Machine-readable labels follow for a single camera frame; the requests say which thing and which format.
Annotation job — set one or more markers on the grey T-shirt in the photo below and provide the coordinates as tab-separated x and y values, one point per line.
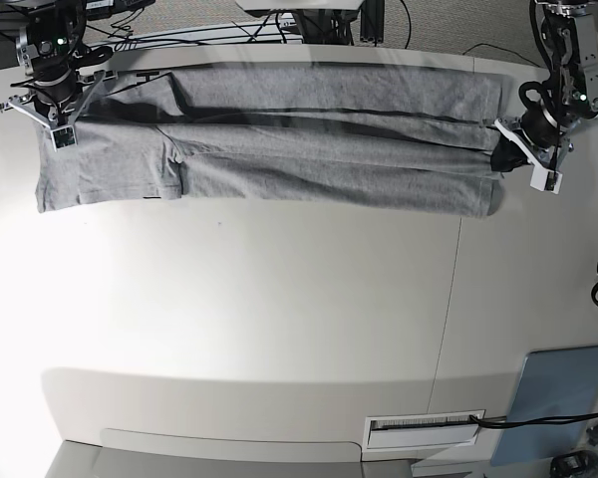
391	137

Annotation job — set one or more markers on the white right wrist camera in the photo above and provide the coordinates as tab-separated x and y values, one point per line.
63	136

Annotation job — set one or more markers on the blue-grey tablet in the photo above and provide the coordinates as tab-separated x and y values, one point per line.
552	383

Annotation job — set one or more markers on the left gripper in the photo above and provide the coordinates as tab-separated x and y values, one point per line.
543	137

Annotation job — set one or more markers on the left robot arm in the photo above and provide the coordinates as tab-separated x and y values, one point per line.
566	38

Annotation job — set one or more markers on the black device bottom right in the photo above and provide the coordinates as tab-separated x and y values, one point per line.
578	464

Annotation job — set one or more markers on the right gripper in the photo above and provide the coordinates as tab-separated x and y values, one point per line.
60	100

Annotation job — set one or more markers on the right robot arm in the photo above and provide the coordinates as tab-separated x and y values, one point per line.
51	50

